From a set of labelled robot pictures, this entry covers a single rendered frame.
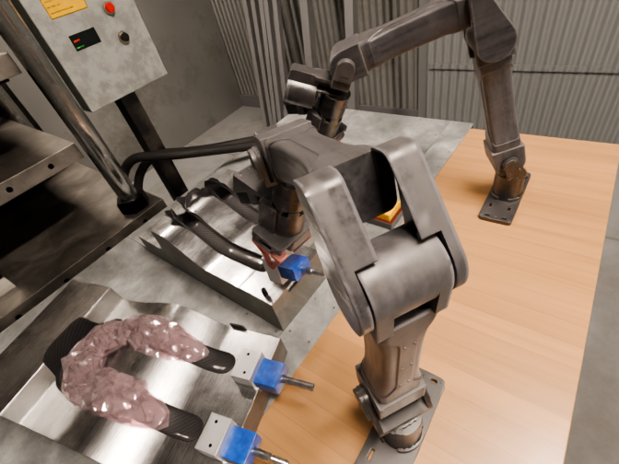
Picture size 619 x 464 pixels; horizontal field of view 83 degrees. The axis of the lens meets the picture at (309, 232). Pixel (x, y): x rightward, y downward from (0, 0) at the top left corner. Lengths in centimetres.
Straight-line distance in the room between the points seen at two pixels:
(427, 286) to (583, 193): 79
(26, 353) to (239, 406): 43
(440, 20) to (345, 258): 54
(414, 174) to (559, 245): 65
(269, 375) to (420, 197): 43
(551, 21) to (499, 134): 171
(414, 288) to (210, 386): 47
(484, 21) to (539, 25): 181
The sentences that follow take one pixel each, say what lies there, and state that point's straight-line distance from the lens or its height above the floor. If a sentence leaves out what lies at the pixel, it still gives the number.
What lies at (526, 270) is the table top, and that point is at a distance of 81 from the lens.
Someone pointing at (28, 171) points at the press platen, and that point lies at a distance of 124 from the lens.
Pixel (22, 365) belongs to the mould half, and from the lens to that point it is 85.
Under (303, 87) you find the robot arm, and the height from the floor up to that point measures 115.
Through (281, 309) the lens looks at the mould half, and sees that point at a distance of 68.
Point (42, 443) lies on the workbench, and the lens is 88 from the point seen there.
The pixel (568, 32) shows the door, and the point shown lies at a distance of 252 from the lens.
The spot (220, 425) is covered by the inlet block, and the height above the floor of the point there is 88.
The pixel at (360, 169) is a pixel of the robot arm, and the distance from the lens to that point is 27.
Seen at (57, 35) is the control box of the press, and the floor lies 128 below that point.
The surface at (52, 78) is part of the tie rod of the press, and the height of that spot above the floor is 121.
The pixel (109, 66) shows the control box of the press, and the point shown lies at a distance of 135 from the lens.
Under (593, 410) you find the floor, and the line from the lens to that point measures 162.
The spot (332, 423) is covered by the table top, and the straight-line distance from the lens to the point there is 64.
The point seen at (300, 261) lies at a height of 95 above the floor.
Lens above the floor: 140
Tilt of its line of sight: 42 degrees down
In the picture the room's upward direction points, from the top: 16 degrees counter-clockwise
